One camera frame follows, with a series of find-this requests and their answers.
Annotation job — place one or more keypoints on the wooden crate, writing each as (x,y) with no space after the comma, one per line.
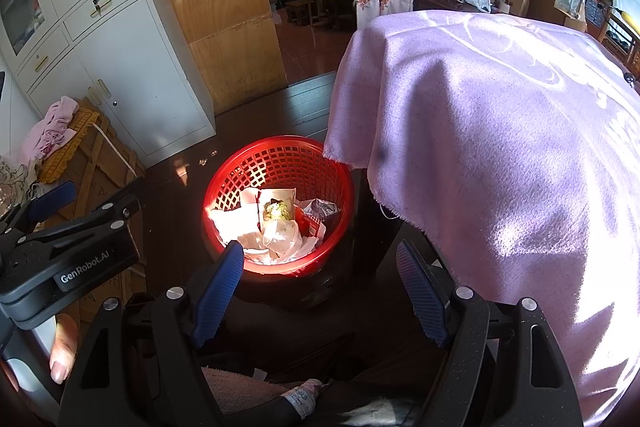
(100,179)

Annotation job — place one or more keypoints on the white tissue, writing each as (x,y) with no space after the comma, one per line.
(227,224)

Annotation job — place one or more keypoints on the white metal cabinet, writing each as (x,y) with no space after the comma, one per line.
(140,57)

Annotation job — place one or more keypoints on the person's clothing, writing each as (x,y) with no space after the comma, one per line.
(240,394)

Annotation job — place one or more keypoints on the red plastic basket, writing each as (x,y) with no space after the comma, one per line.
(280,157)

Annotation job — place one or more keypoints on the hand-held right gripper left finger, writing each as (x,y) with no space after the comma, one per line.
(217,297)

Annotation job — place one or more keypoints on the pile of food wrappers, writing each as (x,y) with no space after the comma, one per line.
(282,234)

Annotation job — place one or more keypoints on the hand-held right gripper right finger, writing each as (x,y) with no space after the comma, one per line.
(422,297)

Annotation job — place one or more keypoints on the dark wooden sideboard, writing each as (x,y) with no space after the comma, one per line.
(430,2)

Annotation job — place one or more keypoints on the pink cloth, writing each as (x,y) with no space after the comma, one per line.
(55,122)

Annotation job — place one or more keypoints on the person's left hand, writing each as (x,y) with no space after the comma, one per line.
(64,347)

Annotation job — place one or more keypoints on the yellow green wrapper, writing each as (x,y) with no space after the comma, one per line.
(277,209)

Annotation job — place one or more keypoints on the purple printed tablecloth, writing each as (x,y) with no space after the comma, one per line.
(500,132)

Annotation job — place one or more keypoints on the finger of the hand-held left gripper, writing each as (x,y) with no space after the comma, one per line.
(100,219)
(50,202)

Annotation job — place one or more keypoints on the yellow cloth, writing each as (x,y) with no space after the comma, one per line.
(75,147)

